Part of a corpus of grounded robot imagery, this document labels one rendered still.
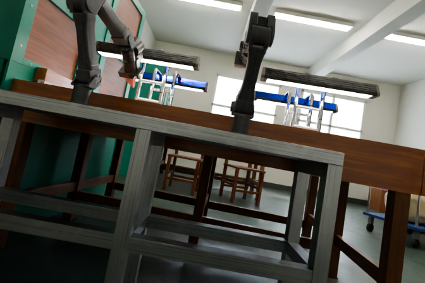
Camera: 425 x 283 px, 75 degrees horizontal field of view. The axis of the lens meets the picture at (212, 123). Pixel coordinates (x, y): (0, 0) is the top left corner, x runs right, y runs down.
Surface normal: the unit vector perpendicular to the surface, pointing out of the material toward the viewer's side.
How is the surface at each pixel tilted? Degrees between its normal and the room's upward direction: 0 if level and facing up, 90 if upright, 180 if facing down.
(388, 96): 90
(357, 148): 90
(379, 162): 90
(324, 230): 90
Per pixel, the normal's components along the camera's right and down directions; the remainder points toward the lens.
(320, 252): 0.02, -0.09
